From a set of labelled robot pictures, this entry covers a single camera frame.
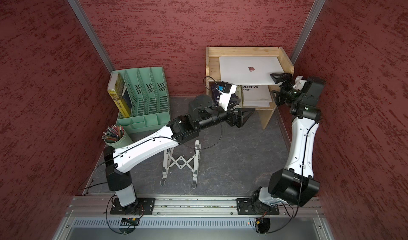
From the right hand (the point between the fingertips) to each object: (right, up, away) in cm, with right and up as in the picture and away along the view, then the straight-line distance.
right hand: (267, 83), depth 69 cm
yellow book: (-81, +1, +22) cm, 84 cm away
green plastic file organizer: (-72, +4, +47) cm, 86 cm away
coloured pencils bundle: (-79, -24, +16) cm, 84 cm away
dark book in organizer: (-79, -4, +32) cm, 86 cm away
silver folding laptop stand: (-35, -40, +14) cm, 55 cm away
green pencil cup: (-71, -28, +14) cm, 78 cm away
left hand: (-12, -11, -12) cm, 20 cm away
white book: (+1, -4, +19) cm, 19 cm away
